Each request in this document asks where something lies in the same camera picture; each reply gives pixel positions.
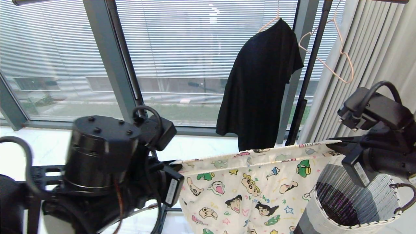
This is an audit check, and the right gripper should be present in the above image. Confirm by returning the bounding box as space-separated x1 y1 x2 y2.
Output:
341 143 390 188

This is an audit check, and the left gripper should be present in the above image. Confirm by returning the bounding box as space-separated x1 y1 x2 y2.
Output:
143 159 185 208

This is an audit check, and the cream printed garment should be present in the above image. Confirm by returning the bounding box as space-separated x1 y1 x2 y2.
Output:
172 139 342 234

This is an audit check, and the pink clothes hanger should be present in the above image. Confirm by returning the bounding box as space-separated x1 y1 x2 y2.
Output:
298 0 355 84
258 0 281 33

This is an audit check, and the black garment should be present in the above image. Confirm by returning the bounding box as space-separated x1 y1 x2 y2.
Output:
215 19 305 152

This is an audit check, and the white laundry basket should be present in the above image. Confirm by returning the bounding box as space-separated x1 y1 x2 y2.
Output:
293 153 416 234

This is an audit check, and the black clothes rack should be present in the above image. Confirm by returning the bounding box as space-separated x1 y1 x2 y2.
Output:
12 0 409 234

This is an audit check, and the beige curtain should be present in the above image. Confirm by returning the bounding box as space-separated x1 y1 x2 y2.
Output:
297 0 416 156

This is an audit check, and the window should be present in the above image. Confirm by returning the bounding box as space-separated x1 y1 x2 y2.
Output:
0 0 345 137

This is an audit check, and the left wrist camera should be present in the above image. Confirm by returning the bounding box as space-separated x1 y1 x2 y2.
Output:
132 114 177 152

